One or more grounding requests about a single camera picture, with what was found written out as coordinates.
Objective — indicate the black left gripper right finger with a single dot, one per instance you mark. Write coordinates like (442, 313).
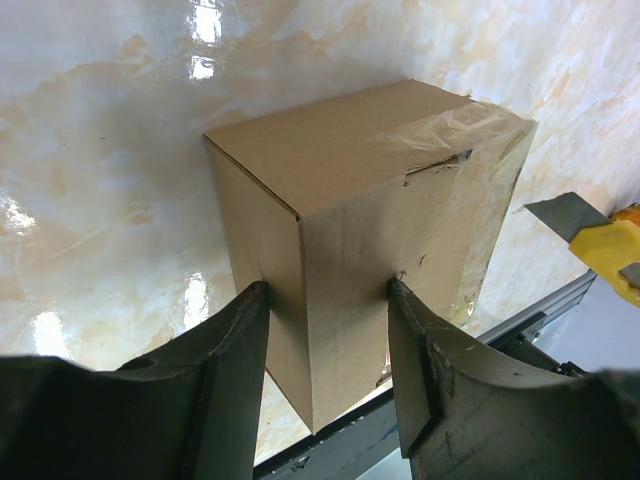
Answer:
(468, 411)

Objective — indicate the yellow utility knife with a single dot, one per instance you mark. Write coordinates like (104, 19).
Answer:
(608, 245)

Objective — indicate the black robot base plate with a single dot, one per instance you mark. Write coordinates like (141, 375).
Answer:
(354, 443)

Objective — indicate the brown cardboard express box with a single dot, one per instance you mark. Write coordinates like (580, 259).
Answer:
(327, 202)

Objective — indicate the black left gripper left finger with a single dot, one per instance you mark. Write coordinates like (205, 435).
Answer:
(188, 409)

